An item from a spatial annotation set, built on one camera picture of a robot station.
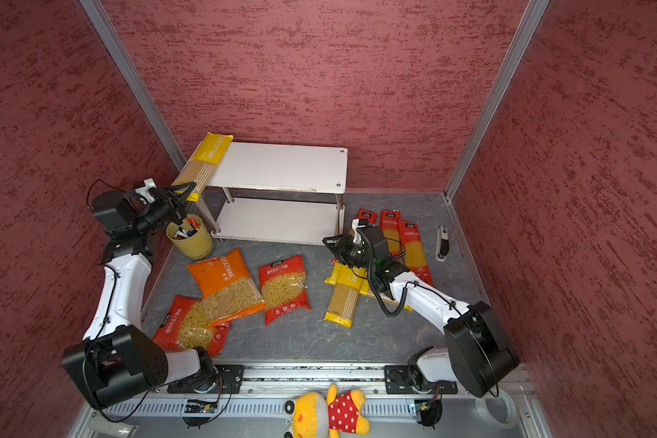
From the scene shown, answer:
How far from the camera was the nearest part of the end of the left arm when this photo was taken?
24.4 inches

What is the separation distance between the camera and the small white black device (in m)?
1.00

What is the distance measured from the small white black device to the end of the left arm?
86 cm
